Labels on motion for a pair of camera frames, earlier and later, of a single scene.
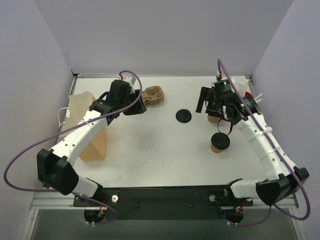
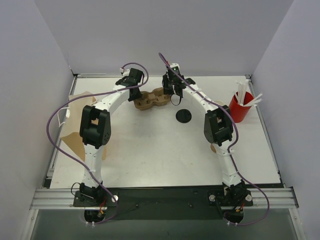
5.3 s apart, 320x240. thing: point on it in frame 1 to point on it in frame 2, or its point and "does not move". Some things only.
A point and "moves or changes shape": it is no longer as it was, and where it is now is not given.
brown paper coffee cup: [216, 150] does not move
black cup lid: [183, 115] does not move
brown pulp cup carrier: [152, 95] moves or changes shape
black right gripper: [206, 100] to [172, 86]
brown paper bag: [78, 105] does not move
